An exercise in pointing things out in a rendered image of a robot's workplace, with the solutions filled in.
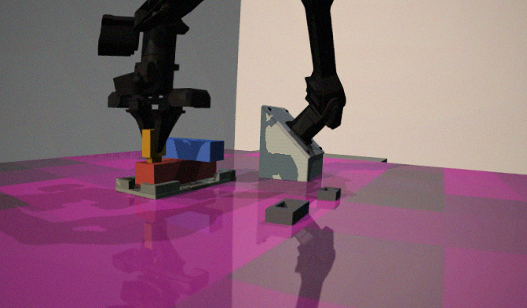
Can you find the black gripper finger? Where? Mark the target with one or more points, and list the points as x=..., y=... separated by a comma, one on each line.
x=164, y=120
x=144, y=119

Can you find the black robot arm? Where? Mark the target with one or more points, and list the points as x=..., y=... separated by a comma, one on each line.
x=161, y=22

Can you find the orange rectangular block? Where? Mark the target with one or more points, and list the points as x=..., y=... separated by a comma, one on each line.
x=148, y=147

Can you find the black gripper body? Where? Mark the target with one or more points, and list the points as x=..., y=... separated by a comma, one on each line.
x=174, y=99

